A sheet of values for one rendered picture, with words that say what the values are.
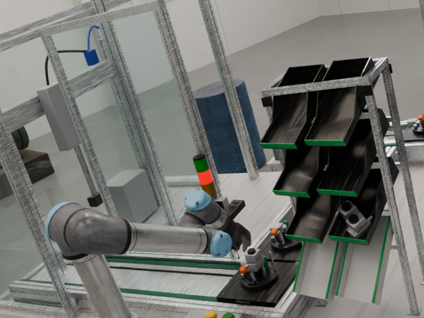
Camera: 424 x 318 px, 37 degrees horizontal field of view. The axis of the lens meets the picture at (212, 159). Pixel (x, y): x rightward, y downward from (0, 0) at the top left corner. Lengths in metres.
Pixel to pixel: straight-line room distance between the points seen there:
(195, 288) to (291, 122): 0.86
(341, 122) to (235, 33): 10.13
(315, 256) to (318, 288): 0.11
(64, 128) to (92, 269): 1.25
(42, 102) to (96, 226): 1.37
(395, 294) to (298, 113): 0.73
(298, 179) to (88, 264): 0.69
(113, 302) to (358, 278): 0.77
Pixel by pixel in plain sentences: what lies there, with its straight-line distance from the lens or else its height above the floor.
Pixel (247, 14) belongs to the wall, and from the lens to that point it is 12.12.
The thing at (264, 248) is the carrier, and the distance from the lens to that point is 2.49.
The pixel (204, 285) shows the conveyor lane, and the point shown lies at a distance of 2.48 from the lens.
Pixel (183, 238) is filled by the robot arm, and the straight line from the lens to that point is 1.75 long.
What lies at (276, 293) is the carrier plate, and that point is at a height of 0.97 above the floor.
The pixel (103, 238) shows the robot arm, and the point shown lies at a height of 1.53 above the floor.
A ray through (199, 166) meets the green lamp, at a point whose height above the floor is 1.38.
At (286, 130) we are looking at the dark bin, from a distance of 1.92.
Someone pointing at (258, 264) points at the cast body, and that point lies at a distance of 2.24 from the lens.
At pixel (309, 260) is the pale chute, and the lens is 2.14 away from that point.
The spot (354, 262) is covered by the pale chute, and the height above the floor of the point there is 1.07.
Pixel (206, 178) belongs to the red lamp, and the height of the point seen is 1.33.
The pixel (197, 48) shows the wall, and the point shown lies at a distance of 11.46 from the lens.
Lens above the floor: 2.14
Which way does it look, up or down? 19 degrees down
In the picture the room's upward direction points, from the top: 17 degrees counter-clockwise
